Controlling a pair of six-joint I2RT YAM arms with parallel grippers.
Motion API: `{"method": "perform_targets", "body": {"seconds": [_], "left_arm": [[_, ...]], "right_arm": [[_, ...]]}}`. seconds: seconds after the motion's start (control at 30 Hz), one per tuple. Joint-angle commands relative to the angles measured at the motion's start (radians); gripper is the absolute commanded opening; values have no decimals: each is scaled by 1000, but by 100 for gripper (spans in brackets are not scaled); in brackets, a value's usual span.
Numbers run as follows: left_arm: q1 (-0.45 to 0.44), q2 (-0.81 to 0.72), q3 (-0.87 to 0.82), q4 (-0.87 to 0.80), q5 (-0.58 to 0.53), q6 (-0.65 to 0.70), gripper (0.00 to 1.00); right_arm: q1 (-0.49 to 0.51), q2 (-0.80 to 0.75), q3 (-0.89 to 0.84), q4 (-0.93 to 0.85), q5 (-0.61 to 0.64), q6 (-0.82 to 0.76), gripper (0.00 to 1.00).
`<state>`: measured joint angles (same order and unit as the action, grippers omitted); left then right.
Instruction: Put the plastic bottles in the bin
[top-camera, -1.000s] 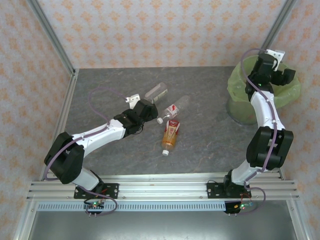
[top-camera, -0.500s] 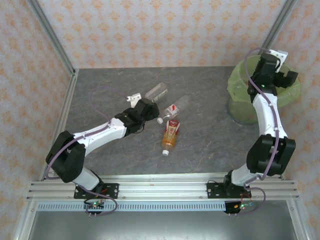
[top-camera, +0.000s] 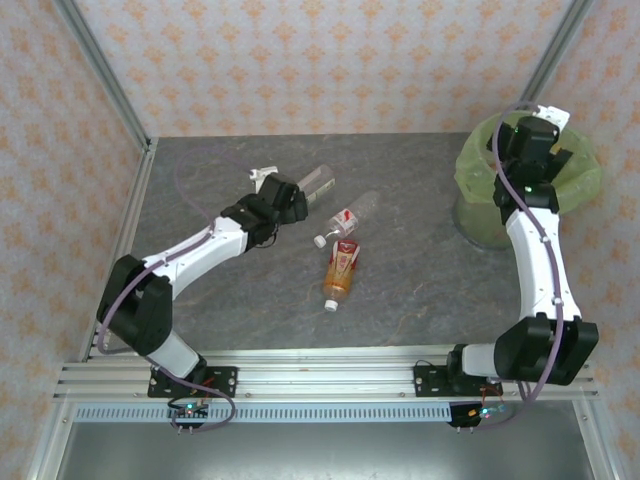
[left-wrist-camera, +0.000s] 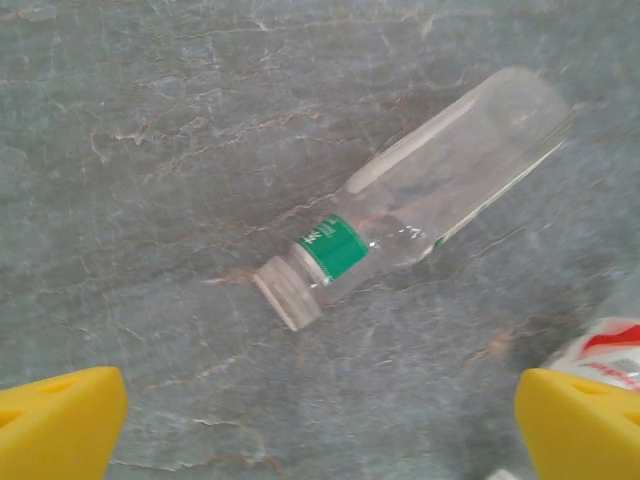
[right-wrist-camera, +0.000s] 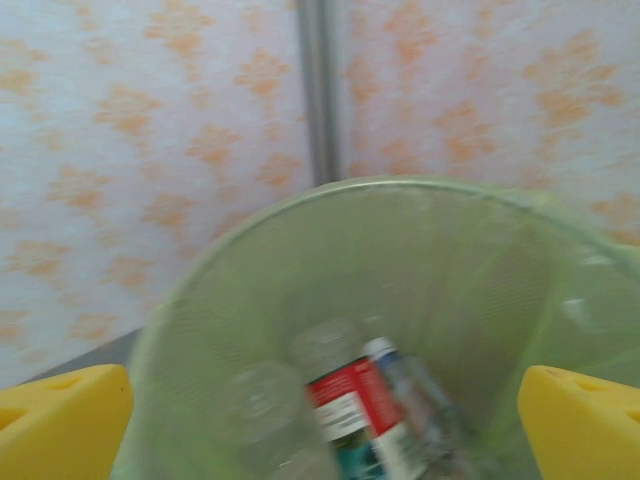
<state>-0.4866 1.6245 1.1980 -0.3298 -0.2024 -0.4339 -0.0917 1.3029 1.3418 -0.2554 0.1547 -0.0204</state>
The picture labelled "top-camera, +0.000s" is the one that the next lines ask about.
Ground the grey slotted cable duct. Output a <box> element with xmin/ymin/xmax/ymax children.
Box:
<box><xmin>73</xmin><ymin>404</ymin><xmax>454</xmax><ymax>425</ymax></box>

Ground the controller board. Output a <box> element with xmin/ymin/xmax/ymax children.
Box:
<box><xmin>449</xmin><ymin>402</ymin><xmax>512</xmax><ymax>429</ymax></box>
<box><xmin>166</xmin><ymin>397</ymin><xmax>211</xmax><ymax>422</ymax></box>

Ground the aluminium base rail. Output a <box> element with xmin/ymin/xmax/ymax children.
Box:
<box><xmin>53</xmin><ymin>349</ymin><xmax>600</xmax><ymax>402</ymax></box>

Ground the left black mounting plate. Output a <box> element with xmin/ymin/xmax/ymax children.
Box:
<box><xmin>147</xmin><ymin>366</ymin><xmax>239</xmax><ymax>399</ymax></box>

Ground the clear bottle green label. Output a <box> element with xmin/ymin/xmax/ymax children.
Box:
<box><xmin>298</xmin><ymin>164</ymin><xmax>336</xmax><ymax>207</ymax></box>

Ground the aluminium table side rail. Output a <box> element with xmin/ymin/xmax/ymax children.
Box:
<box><xmin>79</xmin><ymin>137</ymin><xmax>159</xmax><ymax>362</ymax></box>

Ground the left controller board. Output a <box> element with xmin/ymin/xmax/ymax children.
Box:
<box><xmin>166</xmin><ymin>397</ymin><xmax>211</xmax><ymax>422</ymax></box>

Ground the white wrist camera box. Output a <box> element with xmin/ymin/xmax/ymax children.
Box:
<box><xmin>532</xmin><ymin>103</ymin><xmax>571</xmax><ymax>129</ymax></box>
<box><xmin>248</xmin><ymin>166</ymin><xmax>278</xmax><ymax>194</ymax></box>

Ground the orange tea bottle red label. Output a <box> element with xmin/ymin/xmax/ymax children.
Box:
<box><xmin>322</xmin><ymin>238</ymin><xmax>361</xmax><ymax>313</ymax></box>

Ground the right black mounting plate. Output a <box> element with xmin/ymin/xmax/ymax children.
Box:
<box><xmin>413</xmin><ymin>363</ymin><xmax>504</xmax><ymax>399</ymax></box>

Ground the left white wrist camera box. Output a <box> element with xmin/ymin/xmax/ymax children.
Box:
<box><xmin>248</xmin><ymin>166</ymin><xmax>278</xmax><ymax>194</ymax></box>

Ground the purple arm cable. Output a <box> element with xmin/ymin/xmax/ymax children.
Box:
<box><xmin>492</xmin><ymin>101</ymin><xmax>566</xmax><ymax>431</ymax></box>
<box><xmin>96</xmin><ymin>146</ymin><xmax>239</xmax><ymax>434</ymax></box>

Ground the black mounting plate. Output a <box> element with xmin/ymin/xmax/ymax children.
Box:
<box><xmin>413</xmin><ymin>363</ymin><xmax>504</xmax><ymax>399</ymax></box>
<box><xmin>147</xmin><ymin>366</ymin><xmax>239</xmax><ymax>399</ymax></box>

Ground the grey waste bin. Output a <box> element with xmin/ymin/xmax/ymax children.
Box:
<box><xmin>452</xmin><ymin>194</ymin><xmax>514</xmax><ymax>251</ymax></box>

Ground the aluminium lower frame rail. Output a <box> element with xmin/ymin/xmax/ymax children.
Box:
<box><xmin>27</xmin><ymin>399</ymin><xmax>76</xmax><ymax>480</ymax></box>
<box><xmin>572</xmin><ymin>399</ymin><xmax>621</xmax><ymax>480</ymax></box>

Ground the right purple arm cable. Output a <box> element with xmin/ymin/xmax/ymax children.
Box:
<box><xmin>492</xmin><ymin>101</ymin><xmax>566</xmax><ymax>431</ymax></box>

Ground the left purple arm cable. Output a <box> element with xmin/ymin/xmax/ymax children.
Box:
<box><xmin>96</xmin><ymin>146</ymin><xmax>239</xmax><ymax>434</ymax></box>

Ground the right controller board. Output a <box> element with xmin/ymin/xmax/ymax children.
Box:
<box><xmin>449</xmin><ymin>402</ymin><xmax>512</xmax><ymax>429</ymax></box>

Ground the clear bottle red white label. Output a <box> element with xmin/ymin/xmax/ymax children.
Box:
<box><xmin>313</xmin><ymin>189</ymin><xmax>382</xmax><ymax>249</ymax></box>

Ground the grey metal panel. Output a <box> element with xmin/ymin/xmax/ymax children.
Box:
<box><xmin>69</xmin><ymin>422</ymin><xmax>591</xmax><ymax>480</ymax></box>

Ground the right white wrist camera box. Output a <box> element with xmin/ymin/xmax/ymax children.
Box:
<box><xmin>532</xmin><ymin>103</ymin><xmax>571</xmax><ymax>129</ymax></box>

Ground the aluminium frame post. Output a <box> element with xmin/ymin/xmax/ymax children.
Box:
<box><xmin>52</xmin><ymin>0</ymin><xmax>153</xmax><ymax>151</ymax></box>
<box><xmin>519</xmin><ymin>0</ymin><xmax>596</xmax><ymax>101</ymax></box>

